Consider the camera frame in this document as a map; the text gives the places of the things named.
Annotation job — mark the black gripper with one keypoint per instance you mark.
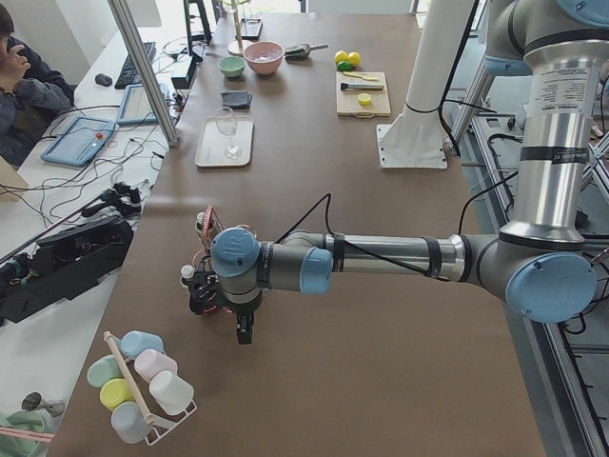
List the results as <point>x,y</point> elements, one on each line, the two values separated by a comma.
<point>244,318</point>

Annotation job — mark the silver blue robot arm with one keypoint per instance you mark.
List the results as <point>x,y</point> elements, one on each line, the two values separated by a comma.
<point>534,264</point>

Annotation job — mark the tea bottle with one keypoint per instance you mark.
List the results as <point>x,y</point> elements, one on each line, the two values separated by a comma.
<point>187,273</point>
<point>199,222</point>

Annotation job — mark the white cup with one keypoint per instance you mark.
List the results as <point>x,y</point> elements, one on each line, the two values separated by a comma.
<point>172,393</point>

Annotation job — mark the pink cup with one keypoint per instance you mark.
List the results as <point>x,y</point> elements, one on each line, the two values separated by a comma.
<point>150,362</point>

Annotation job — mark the blue cup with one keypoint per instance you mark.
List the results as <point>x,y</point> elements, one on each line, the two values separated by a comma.
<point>134,342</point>

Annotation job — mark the green cup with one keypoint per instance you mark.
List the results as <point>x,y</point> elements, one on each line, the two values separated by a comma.
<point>103,370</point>

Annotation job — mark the yellow cup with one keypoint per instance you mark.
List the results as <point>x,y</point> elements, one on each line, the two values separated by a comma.
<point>114,393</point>

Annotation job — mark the grey cup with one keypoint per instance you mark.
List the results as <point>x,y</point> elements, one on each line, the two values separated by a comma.
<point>128,422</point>

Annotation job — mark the cream rectangular tray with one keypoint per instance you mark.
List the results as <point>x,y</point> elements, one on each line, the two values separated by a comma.
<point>212,144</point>

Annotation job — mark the black open equipment case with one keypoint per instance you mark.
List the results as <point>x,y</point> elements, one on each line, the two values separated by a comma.
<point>64,266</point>

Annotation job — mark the clear wine glass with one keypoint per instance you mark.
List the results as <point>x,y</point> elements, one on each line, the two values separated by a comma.
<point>226,124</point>

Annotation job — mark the grey folded cloth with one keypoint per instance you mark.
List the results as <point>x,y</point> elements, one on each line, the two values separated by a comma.
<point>236,99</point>

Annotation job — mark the metal jigger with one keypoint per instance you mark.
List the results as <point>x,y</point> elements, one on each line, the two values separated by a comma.
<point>35,401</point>

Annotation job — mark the blue teach pendant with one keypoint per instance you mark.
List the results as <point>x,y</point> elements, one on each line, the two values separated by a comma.
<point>80,142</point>
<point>135,109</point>

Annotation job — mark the half lemon slice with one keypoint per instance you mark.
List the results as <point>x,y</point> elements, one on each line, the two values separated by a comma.
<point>364,99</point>

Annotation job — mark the steel muddler black tip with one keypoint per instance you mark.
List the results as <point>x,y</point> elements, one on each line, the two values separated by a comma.
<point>360,87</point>

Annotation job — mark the green bowl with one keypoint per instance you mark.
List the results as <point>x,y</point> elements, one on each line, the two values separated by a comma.
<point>232,66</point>

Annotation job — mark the wooden cutting board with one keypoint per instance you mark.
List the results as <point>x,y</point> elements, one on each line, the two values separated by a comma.
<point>347,101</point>

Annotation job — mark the pink bowl of ice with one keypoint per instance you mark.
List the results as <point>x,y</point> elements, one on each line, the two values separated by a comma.
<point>264,57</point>

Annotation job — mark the yellow plastic knife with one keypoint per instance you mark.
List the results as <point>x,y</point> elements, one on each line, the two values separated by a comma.
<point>361,76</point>

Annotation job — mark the wooden stand round base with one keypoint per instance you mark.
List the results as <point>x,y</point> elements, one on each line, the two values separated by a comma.
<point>239,44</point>

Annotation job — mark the metal ice scoop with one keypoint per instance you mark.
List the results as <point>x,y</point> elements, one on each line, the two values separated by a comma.
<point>302,51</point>

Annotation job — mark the black computer mouse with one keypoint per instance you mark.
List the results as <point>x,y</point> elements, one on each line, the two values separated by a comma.
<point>103,80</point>

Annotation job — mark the yellow lemon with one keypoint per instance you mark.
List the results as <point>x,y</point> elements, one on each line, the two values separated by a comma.
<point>340,56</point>

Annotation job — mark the black square tray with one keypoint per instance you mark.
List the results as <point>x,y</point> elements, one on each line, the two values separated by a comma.
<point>251,28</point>

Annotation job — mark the seated person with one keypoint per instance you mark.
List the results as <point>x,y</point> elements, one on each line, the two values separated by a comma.
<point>32,95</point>

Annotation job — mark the copper wire bottle basket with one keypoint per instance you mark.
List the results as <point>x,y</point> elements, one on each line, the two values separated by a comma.
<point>212,226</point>

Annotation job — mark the white wire cup rack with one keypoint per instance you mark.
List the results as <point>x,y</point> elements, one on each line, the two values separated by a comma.
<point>162,424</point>

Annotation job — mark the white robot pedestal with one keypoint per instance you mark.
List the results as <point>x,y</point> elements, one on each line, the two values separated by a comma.
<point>415,138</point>

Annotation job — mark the aluminium frame post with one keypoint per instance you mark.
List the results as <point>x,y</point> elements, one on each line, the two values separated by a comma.
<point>132,39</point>

